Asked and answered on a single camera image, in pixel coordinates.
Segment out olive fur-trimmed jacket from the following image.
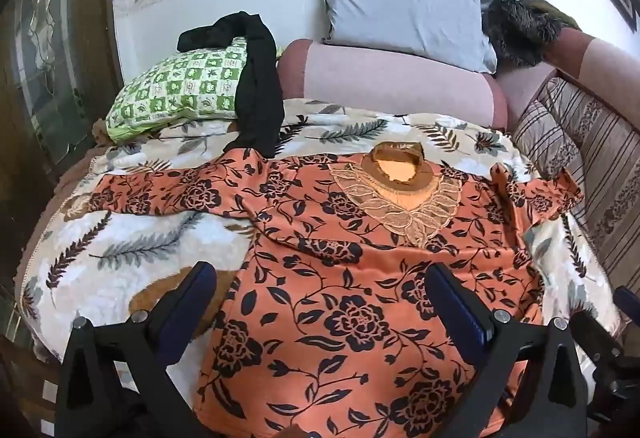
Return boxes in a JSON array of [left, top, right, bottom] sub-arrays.
[[482, 0, 581, 68]]

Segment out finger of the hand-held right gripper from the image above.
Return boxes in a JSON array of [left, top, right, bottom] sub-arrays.
[[613, 286, 640, 320], [570, 311, 640, 425]]

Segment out orange floral shirt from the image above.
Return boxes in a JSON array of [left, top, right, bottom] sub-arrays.
[[87, 141, 586, 438]]

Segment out grey pillow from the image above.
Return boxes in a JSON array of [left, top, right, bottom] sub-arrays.
[[321, 0, 498, 74]]

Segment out pink bolster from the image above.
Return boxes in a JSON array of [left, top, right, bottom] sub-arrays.
[[276, 38, 508, 131], [542, 27, 640, 93]]

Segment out green patterned pillow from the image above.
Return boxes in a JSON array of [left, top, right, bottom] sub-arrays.
[[105, 36, 251, 144]]

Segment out wooden door with stained glass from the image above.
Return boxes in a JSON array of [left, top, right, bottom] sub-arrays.
[[0, 0, 122, 199]]

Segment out pale pink cushion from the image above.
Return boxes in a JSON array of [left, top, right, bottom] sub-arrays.
[[495, 67, 558, 134]]

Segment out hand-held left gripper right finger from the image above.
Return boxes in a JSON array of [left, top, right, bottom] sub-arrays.
[[424, 262, 589, 438]]

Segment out leaf print blanket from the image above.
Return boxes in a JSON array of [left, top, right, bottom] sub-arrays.
[[17, 98, 626, 369]]

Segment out striped sofa cushion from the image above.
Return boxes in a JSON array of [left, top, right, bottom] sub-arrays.
[[512, 77, 640, 300]]

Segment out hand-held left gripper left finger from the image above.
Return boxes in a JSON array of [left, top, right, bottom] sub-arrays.
[[55, 261, 221, 438]]

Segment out black garment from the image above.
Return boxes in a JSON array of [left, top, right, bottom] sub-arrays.
[[177, 11, 285, 159]]

